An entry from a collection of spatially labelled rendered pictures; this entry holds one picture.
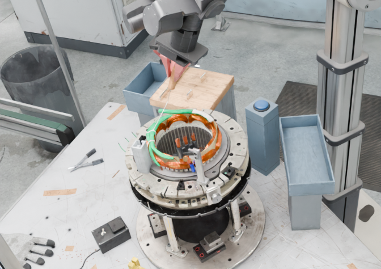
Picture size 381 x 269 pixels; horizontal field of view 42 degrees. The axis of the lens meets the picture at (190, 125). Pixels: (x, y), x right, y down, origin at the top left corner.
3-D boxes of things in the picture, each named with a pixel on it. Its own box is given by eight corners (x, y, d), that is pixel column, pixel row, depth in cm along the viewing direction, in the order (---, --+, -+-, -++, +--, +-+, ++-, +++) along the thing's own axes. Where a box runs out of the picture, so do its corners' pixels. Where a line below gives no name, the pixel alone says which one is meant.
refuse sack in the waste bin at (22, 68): (7, 125, 293) (-17, 77, 270) (47, 86, 317) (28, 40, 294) (58, 138, 277) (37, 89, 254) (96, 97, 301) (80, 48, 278)
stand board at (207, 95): (150, 105, 153) (148, 99, 151) (180, 70, 164) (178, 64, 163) (207, 119, 144) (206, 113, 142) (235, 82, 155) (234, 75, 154)
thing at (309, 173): (329, 251, 136) (335, 181, 117) (290, 253, 137) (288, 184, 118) (315, 183, 154) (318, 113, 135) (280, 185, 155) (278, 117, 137)
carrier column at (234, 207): (232, 235, 141) (225, 187, 128) (235, 228, 143) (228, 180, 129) (240, 238, 140) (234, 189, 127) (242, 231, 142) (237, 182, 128)
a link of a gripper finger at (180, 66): (176, 92, 110) (185, 60, 103) (150, 76, 111) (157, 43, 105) (191, 78, 114) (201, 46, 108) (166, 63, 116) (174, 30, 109)
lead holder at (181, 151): (177, 158, 112) (175, 147, 110) (185, 146, 115) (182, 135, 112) (192, 162, 111) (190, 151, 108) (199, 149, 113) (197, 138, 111)
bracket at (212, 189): (205, 200, 120) (203, 186, 117) (218, 194, 121) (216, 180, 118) (208, 205, 119) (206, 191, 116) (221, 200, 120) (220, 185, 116)
